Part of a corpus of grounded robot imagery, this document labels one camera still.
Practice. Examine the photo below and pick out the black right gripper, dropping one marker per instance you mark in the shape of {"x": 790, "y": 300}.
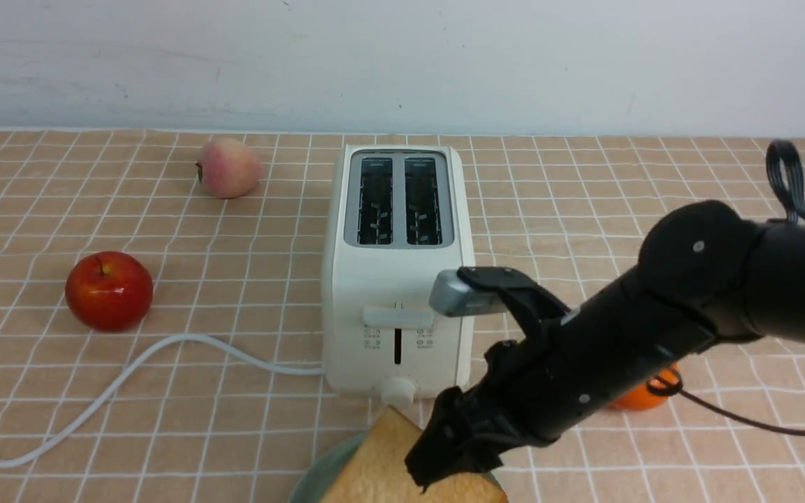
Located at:
{"x": 571, "y": 363}

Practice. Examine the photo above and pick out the toasted bread slice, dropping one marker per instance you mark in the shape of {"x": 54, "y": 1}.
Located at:
{"x": 377, "y": 471}

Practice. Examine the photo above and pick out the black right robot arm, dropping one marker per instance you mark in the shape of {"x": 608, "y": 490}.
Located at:
{"x": 704, "y": 277}

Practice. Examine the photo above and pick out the light green plate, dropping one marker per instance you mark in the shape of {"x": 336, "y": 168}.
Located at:
{"x": 313, "y": 486}

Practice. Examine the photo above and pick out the orange persimmon with green leaf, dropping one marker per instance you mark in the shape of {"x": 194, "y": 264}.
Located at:
{"x": 653, "y": 393}

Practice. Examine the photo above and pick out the white two-slot toaster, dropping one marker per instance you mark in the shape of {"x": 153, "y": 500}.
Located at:
{"x": 397, "y": 218}

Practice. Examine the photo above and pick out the checkered orange tablecloth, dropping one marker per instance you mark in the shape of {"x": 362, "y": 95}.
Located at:
{"x": 195, "y": 425}

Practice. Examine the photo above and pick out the pink peach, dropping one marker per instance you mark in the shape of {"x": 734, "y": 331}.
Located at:
{"x": 227, "y": 168}

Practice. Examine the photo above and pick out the red apple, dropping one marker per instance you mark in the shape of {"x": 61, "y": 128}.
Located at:
{"x": 109, "y": 291}

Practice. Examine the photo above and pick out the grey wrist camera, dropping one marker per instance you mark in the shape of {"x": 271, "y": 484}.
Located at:
{"x": 458, "y": 293}

